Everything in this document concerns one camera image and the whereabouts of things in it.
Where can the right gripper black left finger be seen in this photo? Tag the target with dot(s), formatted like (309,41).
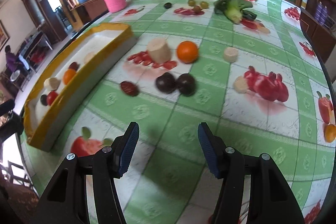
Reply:
(109,163)

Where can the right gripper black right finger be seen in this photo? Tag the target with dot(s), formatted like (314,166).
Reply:
(226,164)

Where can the dark purple plum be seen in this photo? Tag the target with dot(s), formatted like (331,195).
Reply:
(166,83)
(186,84)

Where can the orange fruit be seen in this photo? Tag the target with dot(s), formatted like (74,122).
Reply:
(187,52)
(68,75)

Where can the red dried jujube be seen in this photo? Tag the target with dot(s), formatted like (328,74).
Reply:
(74,66)

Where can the red jujube on table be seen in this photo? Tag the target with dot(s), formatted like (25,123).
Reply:
(129,88)

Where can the small beige chunk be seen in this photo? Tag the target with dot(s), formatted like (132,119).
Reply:
(240,85)

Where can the dark plum in tray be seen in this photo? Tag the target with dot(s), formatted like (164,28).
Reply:
(43,100)

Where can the white tray with yellow rim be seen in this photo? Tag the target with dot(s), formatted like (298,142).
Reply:
(110,42)

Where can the beige round cake piece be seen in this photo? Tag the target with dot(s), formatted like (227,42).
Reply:
(88,57)

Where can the small beige cylinder piece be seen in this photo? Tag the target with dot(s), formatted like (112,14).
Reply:
(230,54)

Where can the large beige cylinder piece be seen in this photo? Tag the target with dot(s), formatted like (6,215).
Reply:
(159,50)

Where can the seated person in purple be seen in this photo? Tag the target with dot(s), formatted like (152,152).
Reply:
(12,61)

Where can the wooden cabinet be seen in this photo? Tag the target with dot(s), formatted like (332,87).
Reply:
(90,9)

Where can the brownish olive fruit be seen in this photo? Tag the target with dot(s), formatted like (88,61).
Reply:
(197,9)

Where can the green leafy vegetable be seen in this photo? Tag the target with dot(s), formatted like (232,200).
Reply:
(235,10)

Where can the yellow-green olive fruit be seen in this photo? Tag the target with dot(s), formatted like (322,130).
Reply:
(204,5)

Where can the dark olive fruit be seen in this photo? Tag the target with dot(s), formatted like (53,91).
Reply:
(167,5)

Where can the green olive fruit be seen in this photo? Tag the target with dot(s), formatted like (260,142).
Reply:
(191,3)

